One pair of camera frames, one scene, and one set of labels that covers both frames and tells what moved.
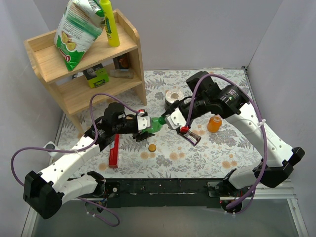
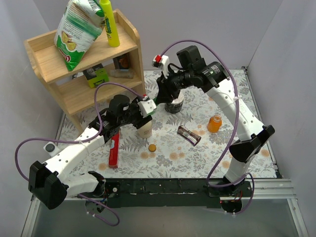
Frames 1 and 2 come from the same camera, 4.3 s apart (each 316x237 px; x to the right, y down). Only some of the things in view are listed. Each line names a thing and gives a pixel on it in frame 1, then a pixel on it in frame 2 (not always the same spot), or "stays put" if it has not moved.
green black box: (96, 76) stays put
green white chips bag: (79, 27) stays put
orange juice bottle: (214, 123) stays put
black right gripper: (169, 112) to (165, 91)
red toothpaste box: (114, 153) stays put
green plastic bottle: (157, 123) to (155, 100)
